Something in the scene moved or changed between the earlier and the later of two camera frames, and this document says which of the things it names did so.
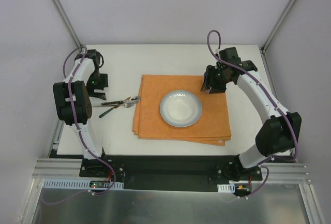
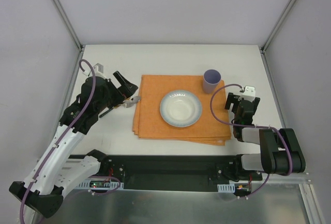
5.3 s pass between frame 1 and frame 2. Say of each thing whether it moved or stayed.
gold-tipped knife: stayed
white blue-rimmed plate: stayed
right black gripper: moved
